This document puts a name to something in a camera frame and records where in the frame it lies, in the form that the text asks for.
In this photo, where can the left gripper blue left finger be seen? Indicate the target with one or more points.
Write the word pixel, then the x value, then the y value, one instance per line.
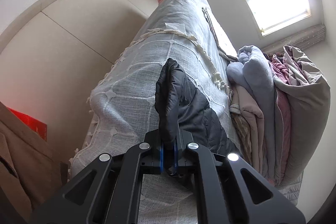
pixel 161 150

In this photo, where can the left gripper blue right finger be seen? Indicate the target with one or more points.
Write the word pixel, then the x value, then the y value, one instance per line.
pixel 175 156

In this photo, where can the black puffer jacket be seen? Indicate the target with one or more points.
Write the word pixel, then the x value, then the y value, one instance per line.
pixel 181 107

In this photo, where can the grey patterned bed cover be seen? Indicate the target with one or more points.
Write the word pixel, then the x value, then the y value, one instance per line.
pixel 117 173

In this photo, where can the beige folded blanket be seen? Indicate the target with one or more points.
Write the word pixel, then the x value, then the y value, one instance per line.
pixel 248 120

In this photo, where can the blue-grey folded quilt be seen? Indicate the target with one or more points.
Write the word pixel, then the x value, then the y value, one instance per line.
pixel 253 72

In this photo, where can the red box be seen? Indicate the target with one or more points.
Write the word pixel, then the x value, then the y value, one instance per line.
pixel 37 126

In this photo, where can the maroon folded quilt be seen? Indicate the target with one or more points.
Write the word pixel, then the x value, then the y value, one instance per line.
pixel 282 119

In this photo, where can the brown cloth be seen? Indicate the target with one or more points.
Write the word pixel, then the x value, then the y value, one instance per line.
pixel 31 171

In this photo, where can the grey folded duvet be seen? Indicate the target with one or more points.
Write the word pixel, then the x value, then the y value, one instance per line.
pixel 309 108

